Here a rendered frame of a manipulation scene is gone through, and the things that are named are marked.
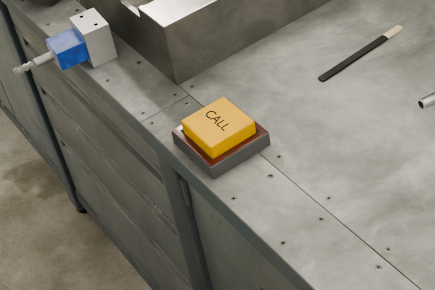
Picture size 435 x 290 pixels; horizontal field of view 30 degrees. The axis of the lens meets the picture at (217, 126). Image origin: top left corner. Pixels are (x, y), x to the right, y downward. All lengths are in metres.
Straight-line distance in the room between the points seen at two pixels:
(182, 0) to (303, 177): 0.27
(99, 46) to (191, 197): 0.26
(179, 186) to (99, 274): 0.76
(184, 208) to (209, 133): 0.33
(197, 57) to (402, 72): 0.25
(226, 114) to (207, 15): 0.15
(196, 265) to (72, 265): 0.67
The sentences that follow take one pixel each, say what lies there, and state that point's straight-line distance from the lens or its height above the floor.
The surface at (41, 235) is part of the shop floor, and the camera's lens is 2.01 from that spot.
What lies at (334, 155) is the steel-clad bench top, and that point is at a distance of 0.89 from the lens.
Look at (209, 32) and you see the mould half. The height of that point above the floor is 0.85.
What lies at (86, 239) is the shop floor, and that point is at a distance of 1.96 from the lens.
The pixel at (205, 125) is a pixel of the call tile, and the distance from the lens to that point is 0.89.
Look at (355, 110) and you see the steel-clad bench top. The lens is 0.94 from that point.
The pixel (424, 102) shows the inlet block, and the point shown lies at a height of 0.83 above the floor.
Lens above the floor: 1.42
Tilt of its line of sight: 42 degrees down
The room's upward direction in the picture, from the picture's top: 11 degrees counter-clockwise
